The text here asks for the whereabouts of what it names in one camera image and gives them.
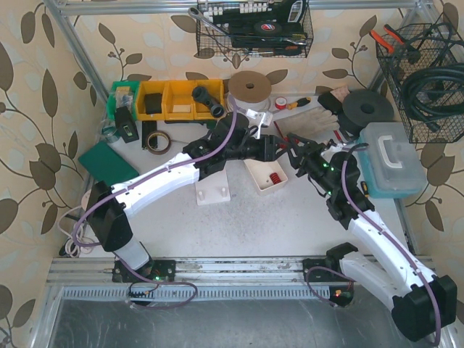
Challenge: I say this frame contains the beige work glove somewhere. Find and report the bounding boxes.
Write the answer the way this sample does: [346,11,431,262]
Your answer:
[274,107,339,139]

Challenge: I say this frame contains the red handled hex key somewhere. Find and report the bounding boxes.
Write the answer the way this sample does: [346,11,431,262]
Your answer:
[333,130,348,144]

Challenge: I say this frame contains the red white tape roll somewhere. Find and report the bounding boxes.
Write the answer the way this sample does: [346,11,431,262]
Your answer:
[275,96,287,110]

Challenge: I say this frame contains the small red spring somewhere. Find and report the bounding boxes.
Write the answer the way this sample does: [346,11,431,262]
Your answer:
[269,173,281,185]

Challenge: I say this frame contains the orange handled pliers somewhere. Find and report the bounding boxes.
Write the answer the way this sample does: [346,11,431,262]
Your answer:
[369,24,405,54]

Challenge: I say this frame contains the green storage bin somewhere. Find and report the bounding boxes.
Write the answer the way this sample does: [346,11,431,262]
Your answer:
[107,81,140,120]

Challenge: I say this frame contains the white peg base plate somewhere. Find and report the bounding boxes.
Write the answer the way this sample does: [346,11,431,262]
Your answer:
[195,170,231,206]

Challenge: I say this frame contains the sandpaper sheet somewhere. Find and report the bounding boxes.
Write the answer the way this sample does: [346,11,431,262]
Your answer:
[331,86,350,103]

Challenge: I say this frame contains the white spring tray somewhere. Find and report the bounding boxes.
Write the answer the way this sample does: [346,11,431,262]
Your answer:
[244,159,288,196]

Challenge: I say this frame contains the glass jar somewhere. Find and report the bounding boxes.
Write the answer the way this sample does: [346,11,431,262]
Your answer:
[99,119,120,144]

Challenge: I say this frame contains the wire basket with hose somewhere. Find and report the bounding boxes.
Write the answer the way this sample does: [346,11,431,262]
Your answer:
[376,22,463,144]

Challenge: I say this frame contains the teal plastic case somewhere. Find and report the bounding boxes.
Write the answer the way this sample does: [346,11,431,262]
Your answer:
[358,122,427,199]

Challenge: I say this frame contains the black rectangular block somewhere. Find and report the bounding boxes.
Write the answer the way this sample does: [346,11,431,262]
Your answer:
[318,91,343,115]

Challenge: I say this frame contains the green foam pad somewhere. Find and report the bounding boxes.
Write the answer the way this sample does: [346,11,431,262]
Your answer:
[78,141,139,186]

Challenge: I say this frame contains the white cord bundle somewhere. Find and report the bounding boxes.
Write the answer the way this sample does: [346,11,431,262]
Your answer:
[57,206,97,258]

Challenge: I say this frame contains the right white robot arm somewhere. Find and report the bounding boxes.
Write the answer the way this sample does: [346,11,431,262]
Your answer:
[287,133,457,347]

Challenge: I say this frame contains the black box in bin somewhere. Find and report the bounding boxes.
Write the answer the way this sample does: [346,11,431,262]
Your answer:
[144,93,162,115]

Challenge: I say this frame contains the brown tape roll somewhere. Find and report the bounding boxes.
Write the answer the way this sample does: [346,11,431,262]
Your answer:
[145,130,172,155]

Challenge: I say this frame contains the white cable coil spool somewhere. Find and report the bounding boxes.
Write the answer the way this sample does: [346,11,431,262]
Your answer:
[225,71,272,115]

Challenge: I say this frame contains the small yellow black screwdriver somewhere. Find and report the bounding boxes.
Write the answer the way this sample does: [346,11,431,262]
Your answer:
[360,181,370,198]

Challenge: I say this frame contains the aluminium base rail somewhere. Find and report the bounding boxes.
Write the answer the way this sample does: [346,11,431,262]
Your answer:
[46,257,353,305]

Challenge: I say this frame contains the black coiled hose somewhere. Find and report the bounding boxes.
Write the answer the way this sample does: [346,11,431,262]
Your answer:
[402,21,464,124]

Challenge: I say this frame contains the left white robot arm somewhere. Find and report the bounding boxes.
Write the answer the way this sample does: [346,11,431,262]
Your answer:
[78,110,289,271]

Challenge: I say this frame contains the black pipe fitting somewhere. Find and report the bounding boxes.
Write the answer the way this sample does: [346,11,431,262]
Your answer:
[192,86,225,118]

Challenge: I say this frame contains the wire basket with tools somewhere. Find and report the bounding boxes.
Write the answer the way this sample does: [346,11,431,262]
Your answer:
[188,1,313,61]

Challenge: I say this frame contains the black green meter device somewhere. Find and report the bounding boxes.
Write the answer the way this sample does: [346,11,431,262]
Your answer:
[115,107,139,143]

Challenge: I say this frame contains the black plastic spool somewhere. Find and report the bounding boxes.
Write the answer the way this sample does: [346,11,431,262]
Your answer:
[338,89,394,136]

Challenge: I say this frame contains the yellow storage bin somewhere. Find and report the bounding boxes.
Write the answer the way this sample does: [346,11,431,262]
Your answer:
[136,79,225,122]

